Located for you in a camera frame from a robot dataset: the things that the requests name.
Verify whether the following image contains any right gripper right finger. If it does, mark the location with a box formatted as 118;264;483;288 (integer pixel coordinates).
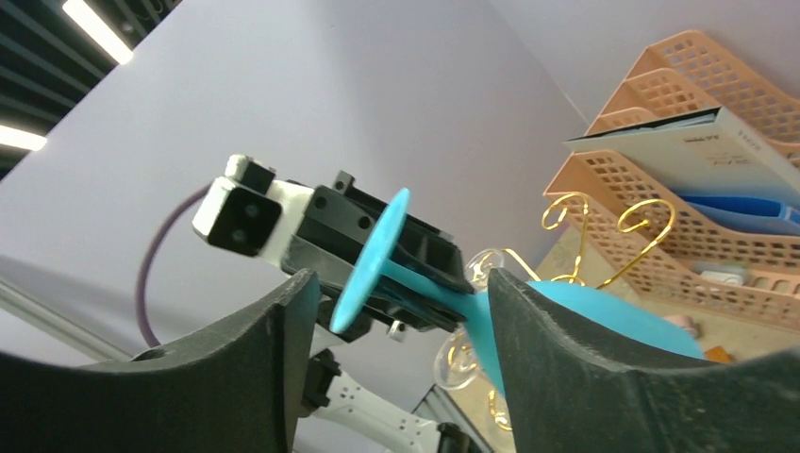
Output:
488;269;799;452

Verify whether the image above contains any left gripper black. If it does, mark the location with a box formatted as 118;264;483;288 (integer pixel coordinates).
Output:
281;171;474;341

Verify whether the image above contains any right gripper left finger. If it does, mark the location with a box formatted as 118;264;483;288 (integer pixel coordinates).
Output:
1;270;320;452

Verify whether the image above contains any blue plastic goblet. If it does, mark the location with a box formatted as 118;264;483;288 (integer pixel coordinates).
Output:
330;188;704;392

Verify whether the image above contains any tall clear flute glass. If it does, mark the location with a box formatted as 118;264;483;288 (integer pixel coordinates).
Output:
433;328;484;391

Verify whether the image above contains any clear wine glass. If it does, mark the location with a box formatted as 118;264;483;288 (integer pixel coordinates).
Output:
464;248;506;292

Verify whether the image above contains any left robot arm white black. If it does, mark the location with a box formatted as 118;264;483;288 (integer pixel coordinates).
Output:
273;172;488;452

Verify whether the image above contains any wooden rack base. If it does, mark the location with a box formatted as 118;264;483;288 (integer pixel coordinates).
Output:
704;346;735;363

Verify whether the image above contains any pink white eraser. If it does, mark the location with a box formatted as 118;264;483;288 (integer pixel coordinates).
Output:
663;314;701;339

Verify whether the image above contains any pink plastic file organizer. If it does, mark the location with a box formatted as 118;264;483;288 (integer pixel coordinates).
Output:
544;30;799;330

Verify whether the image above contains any blue folder in organizer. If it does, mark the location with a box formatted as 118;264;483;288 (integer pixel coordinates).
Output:
681;195;799;236

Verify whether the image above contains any grey white document folder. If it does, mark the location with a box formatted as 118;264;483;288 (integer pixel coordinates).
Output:
565;107;799;208

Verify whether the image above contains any gold wire wine glass rack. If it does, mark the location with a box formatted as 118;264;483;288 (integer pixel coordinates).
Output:
446;192;678;432

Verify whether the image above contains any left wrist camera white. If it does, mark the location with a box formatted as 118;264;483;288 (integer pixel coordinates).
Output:
192;154;314;267

